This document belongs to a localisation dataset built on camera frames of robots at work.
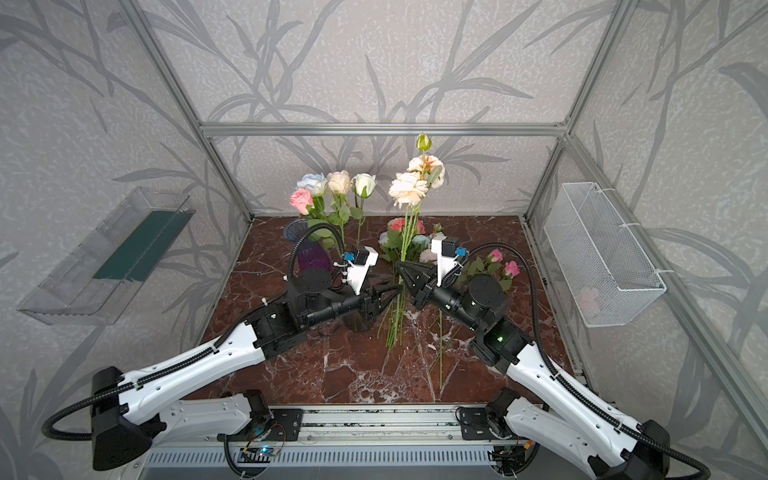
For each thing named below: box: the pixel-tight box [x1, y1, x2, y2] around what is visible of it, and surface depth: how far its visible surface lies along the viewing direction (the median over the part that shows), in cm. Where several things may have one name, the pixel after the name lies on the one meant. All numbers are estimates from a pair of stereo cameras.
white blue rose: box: [296, 172, 328, 197], surface depth 70 cm
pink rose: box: [289, 188, 327, 221], surface depth 68 cm
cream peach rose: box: [327, 170, 351, 241], surface depth 72 cm
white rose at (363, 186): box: [350, 173, 377, 246], surface depth 72 cm
